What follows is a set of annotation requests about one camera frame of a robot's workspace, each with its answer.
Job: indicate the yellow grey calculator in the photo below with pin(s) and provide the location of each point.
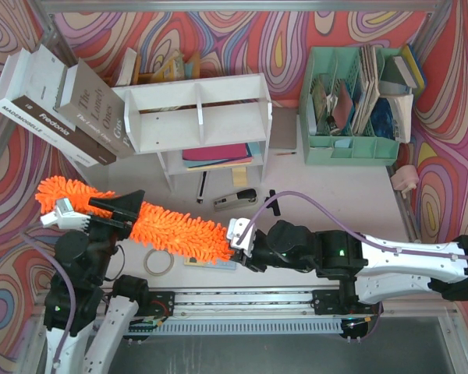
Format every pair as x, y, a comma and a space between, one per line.
220, 265

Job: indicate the white wooden bookshelf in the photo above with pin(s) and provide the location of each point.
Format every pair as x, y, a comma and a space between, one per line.
167, 118

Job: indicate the large white brown book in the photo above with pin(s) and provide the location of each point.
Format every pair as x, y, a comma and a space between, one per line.
30, 87

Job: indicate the mint green desk organizer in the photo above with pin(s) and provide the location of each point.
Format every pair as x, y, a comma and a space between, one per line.
333, 106

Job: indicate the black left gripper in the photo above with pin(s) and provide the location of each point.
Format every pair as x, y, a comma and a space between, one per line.
111, 220

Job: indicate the orange chenille duster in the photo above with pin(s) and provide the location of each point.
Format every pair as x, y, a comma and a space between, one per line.
175, 232

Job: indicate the stack of coloured paper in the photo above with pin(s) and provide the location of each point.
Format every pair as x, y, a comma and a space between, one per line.
219, 156

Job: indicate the grey Lonely Ones book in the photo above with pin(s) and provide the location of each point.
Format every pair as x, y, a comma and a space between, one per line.
92, 106

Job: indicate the roll of tape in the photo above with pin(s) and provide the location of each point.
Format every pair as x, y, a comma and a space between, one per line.
158, 263

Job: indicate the small red pencil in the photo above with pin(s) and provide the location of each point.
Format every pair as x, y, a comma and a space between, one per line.
285, 153

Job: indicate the grey black stapler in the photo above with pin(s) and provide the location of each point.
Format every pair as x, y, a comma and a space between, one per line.
243, 198

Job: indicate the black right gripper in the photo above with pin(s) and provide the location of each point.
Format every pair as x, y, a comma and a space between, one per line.
251, 262

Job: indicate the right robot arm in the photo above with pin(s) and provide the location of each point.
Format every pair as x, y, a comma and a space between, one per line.
369, 270

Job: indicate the books behind shelf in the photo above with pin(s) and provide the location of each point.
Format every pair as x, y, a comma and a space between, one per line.
173, 68

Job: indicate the grey notebook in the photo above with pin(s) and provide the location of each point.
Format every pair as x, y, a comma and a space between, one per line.
283, 129

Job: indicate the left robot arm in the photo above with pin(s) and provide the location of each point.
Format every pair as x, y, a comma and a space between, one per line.
71, 309

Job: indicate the black T-shaped clip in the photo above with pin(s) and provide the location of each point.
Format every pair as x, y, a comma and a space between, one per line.
273, 204

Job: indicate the pink piggy figurine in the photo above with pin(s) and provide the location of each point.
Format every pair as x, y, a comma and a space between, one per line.
405, 179

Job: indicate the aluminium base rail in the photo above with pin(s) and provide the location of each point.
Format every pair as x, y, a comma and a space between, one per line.
216, 311

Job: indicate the books in organizer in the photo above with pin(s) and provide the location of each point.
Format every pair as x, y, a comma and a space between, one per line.
400, 83

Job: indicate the white utility knife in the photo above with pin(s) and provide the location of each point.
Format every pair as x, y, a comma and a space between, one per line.
202, 187

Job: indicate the yellow sticky note pad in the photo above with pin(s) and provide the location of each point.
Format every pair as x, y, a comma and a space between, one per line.
239, 177

